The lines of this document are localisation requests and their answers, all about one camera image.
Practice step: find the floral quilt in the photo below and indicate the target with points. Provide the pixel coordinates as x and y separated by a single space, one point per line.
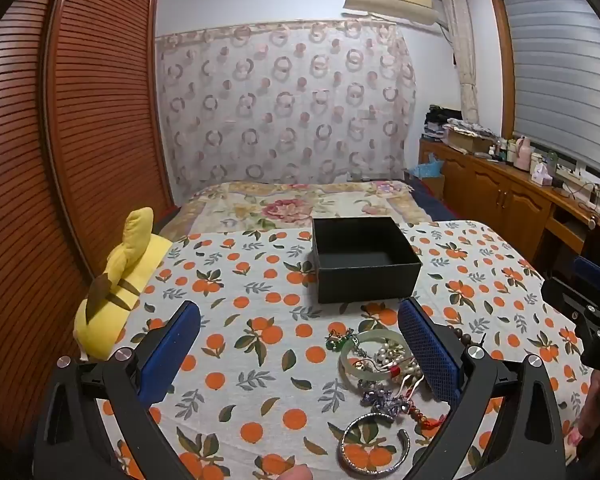
243 206

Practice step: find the orange print bed sheet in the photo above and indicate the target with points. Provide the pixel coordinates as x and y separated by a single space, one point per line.
262 389

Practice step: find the wooden sideboard cabinet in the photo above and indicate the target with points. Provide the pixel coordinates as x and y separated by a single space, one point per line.
550 227

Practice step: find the purple crystal hair ornament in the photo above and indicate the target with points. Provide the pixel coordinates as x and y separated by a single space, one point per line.
380 399

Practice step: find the pale green jade bangle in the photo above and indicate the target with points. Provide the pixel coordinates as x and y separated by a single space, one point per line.
377 355

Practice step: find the beige side curtain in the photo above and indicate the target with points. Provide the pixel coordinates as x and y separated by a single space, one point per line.
462 37

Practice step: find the person's hand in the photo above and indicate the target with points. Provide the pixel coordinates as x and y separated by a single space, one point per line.
590 416

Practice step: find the black open jewelry box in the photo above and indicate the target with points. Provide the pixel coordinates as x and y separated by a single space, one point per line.
362 259

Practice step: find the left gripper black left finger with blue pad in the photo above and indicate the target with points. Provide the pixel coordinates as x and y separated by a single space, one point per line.
71 441

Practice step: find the circle pattern lace curtain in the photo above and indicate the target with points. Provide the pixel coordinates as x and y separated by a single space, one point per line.
290 102

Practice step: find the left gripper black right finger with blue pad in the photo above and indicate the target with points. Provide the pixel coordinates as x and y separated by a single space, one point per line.
526 438

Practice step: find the grey window blind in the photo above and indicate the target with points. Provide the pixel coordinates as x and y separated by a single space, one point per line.
556 57

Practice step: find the blue tissue box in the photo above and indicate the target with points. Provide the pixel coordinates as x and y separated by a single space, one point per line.
430 169

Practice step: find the wooden louvered wardrobe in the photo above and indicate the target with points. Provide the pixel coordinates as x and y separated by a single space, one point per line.
80 148

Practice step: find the pink bottle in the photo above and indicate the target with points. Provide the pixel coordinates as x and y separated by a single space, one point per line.
523 154

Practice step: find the yellow plush toy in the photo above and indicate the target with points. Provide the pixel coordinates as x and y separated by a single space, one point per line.
101 316

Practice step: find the white power strip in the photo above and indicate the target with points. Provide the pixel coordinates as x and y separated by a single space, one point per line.
584 192

